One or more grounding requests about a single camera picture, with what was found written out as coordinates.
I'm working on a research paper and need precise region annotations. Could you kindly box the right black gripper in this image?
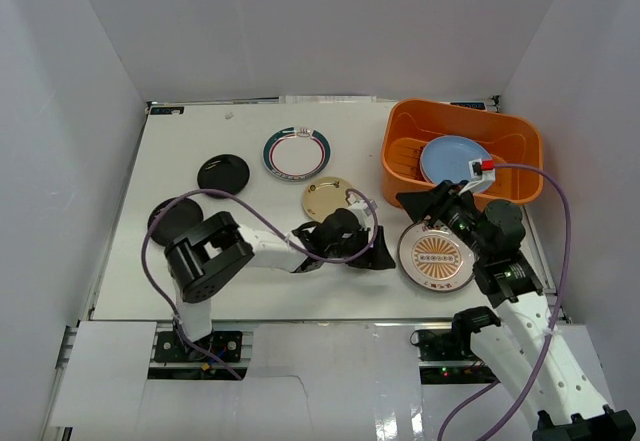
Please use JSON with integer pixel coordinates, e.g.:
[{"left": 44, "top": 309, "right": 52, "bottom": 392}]
[{"left": 395, "top": 180, "right": 491, "bottom": 259}]

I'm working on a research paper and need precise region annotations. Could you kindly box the orange sunburst pattern plate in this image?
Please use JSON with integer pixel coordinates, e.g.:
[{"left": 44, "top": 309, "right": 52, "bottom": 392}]
[{"left": 397, "top": 223, "right": 475, "bottom": 293}]

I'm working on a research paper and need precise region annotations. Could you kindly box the blue plastic plate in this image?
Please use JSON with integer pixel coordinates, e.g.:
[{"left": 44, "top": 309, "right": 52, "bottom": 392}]
[{"left": 419, "top": 135, "right": 493, "bottom": 185}]

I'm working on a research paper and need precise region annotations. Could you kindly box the beige plate with characters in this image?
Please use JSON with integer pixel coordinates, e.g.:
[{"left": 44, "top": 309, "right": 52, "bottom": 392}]
[{"left": 302, "top": 176, "right": 352, "bottom": 222}]

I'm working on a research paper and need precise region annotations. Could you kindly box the green red rimmed white plate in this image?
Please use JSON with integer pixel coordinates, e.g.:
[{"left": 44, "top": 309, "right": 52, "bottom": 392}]
[{"left": 262, "top": 126, "right": 332, "bottom": 182}]

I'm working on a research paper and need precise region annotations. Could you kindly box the black plate with gold mark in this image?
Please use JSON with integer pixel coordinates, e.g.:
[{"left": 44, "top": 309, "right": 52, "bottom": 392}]
[{"left": 196, "top": 154, "right": 250, "bottom": 195}]

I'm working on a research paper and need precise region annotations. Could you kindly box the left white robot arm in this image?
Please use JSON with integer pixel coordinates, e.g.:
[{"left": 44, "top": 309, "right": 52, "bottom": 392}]
[{"left": 164, "top": 208, "right": 396, "bottom": 360}]

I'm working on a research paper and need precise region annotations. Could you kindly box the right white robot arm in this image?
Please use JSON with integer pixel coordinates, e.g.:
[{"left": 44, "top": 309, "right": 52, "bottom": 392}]
[{"left": 396, "top": 181, "right": 636, "bottom": 440}]

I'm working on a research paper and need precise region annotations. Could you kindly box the orange plastic bin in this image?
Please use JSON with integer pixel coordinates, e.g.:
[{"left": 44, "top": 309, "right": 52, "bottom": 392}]
[{"left": 381, "top": 99, "right": 544, "bottom": 207}]

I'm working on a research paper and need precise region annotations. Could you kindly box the right blue label sticker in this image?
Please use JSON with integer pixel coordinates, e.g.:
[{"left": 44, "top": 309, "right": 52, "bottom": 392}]
[{"left": 450, "top": 101, "right": 487, "bottom": 111}]

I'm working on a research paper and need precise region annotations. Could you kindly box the left black label sticker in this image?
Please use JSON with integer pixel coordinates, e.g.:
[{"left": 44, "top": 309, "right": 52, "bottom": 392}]
[{"left": 149, "top": 106, "right": 184, "bottom": 116}]

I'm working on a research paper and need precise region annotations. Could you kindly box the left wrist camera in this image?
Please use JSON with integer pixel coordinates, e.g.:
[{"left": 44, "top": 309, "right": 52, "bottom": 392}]
[{"left": 347, "top": 196, "right": 377, "bottom": 224}]

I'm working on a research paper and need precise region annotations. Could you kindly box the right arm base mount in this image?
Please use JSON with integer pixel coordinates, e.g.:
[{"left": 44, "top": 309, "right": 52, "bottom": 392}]
[{"left": 409, "top": 329, "right": 482, "bottom": 363}]

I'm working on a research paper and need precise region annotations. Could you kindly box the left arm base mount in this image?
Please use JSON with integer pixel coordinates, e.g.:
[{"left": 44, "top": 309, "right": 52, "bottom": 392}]
[{"left": 153, "top": 328, "right": 245, "bottom": 365}]

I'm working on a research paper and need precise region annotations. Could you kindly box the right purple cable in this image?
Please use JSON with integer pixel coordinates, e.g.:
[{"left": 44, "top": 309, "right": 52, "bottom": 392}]
[{"left": 437, "top": 160, "right": 574, "bottom": 441}]

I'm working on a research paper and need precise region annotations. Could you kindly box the purple cable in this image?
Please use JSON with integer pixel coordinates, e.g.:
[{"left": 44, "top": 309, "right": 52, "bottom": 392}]
[
  {"left": 437, "top": 160, "right": 574, "bottom": 441},
  {"left": 141, "top": 188, "right": 380, "bottom": 381}
]

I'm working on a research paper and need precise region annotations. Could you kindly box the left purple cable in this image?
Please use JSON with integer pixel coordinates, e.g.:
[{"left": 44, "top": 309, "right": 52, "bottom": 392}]
[{"left": 141, "top": 188, "right": 380, "bottom": 381}]

